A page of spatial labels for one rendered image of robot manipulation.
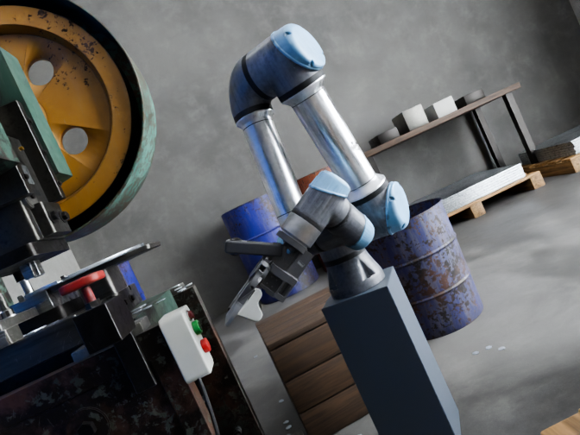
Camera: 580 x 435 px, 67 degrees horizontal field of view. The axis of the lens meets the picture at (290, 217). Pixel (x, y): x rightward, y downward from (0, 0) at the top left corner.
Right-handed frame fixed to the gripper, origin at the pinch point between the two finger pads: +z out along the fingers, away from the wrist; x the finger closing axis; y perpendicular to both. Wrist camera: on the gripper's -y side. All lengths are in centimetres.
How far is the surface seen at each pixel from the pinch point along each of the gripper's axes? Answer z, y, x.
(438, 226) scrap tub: -59, 54, 78
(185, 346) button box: 8.5, -3.3, -3.7
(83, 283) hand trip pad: 6.9, -23.9, -12.0
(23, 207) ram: 9, -51, 17
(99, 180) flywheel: -1, -54, 57
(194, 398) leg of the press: 16.1, 3.9, -2.3
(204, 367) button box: 9.7, 2.0, -3.6
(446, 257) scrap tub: -51, 63, 78
